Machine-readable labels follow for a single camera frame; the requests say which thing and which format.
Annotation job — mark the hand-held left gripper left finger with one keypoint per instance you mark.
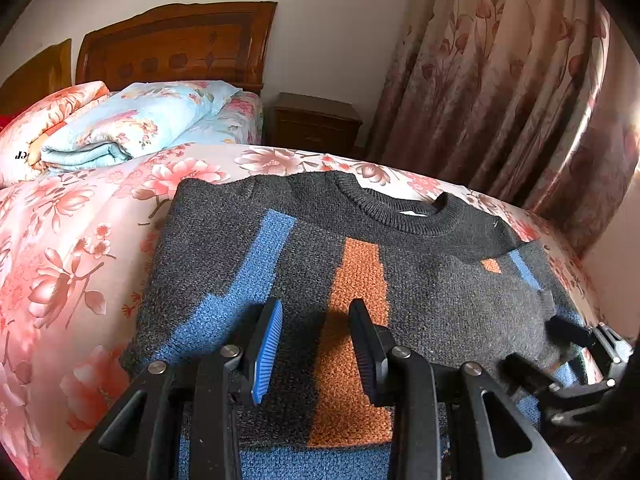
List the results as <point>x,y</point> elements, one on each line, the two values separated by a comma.
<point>267,345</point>

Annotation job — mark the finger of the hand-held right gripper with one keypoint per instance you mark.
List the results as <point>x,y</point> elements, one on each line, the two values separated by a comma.
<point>570,332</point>
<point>525,372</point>

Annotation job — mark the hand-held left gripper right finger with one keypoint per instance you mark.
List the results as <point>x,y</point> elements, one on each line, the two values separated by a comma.
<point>363,347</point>

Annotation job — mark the dark grey knitted sweater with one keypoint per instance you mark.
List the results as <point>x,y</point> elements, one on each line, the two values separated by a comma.
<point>425,270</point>

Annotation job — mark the pink floral bed cover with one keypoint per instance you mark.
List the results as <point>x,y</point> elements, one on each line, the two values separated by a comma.
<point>75,260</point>

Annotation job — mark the brown wooden nightstand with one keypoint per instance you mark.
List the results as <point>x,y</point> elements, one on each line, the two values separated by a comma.
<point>312,122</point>

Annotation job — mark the pink floral curtain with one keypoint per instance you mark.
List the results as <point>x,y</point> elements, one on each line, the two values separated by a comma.
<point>500,85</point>

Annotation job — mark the folded light blue floral quilt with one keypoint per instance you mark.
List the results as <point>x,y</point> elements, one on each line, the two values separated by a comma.
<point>135,115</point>

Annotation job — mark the carved wooden headboard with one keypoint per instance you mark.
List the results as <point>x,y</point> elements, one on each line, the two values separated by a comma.
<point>175,50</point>

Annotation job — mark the pink floral pillow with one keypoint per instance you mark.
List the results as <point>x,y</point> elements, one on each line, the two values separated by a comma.
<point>45,115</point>

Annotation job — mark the red cloth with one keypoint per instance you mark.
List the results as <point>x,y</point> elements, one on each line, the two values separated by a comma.
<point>5,124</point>

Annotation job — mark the plain wooden board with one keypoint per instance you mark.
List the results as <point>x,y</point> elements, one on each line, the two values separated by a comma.
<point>40,75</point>

